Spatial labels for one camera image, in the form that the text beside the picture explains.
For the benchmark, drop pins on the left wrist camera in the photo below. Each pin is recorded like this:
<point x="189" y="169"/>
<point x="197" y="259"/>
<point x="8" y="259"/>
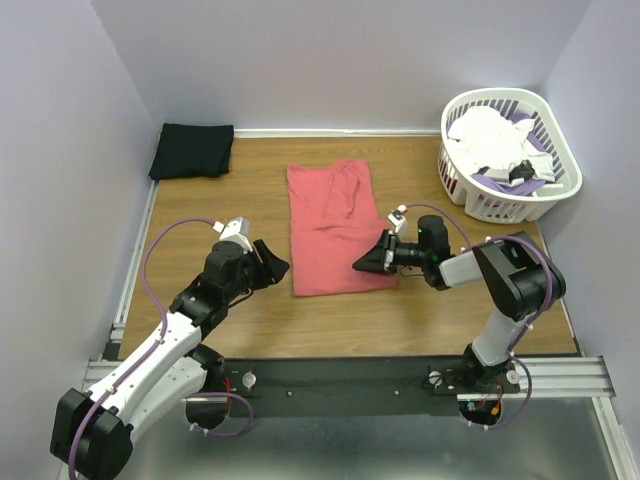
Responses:
<point x="235" y="231"/>

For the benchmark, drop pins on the white laundry basket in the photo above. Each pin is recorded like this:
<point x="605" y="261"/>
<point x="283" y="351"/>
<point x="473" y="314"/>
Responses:
<point x="492" y="206"/>

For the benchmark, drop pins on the white garment in basket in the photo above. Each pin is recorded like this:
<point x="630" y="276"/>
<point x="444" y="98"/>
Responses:
<point x="482" y="137"/>

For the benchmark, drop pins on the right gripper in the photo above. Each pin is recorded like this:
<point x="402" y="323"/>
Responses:
<point x="379" y="258"/>

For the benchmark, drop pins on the folded black t shirt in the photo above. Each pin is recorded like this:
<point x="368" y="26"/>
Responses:
<point x="192" y="151"/>

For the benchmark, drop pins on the red t shirt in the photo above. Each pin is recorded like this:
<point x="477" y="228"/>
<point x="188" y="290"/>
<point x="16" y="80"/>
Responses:
<point x="334" y="221"/>

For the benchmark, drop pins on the aluminium rail frame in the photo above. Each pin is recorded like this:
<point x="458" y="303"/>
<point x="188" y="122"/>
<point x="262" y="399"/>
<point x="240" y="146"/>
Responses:
<point x="565" y="377"/>

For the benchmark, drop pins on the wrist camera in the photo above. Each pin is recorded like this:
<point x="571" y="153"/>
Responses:
<point x="235" y="231"/>
<point x="397" y="218"/>

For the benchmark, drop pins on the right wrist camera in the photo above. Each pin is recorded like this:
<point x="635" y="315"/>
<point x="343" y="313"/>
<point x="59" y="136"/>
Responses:
<point x="397" y="218"/>

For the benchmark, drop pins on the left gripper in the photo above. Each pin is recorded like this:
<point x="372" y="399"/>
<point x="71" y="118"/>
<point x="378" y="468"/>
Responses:
<point x="275" y="267"/>

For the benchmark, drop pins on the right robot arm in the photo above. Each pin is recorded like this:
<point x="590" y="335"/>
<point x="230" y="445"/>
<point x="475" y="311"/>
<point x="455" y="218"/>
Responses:
<point x="521" y="280"/>

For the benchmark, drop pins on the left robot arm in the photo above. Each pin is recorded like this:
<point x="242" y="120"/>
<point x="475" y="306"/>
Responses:
<point x="94" y="431"/>

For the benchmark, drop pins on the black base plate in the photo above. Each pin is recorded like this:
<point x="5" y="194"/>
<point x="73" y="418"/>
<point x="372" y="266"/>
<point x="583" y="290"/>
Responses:
<point x="357" y="386"/>

